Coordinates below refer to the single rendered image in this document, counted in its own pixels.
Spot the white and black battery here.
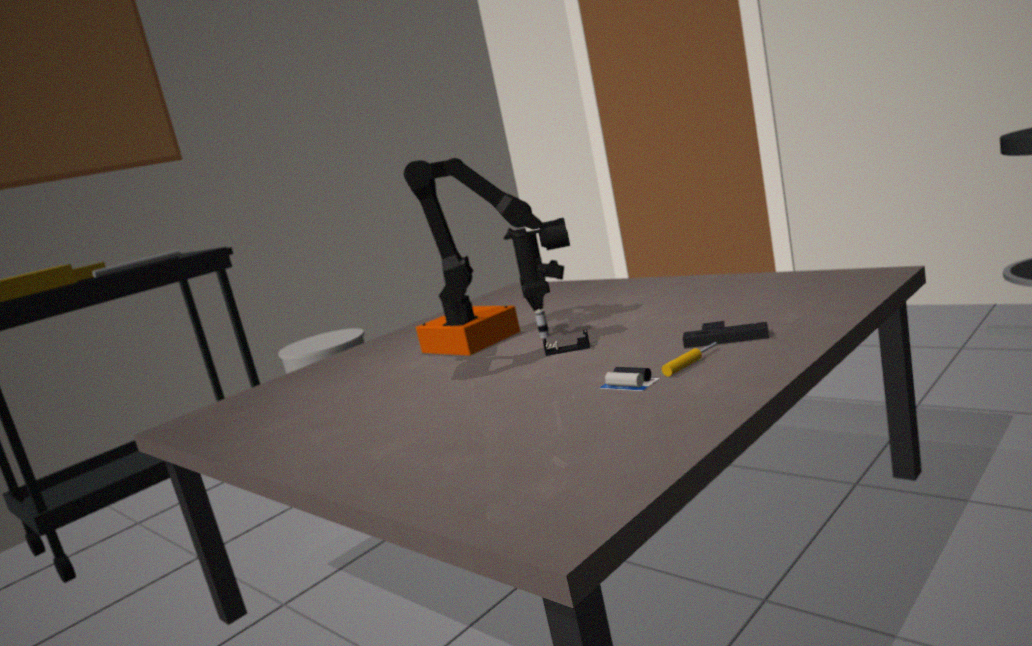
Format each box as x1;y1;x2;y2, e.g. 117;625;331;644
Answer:
535;309;549;338

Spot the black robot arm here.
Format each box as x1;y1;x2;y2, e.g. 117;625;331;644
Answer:
404;158;570;326

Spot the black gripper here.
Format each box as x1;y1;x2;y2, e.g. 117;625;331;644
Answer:
516;252;550;312

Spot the yellow screwdriver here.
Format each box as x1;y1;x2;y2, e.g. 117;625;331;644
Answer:
662;342;717;377

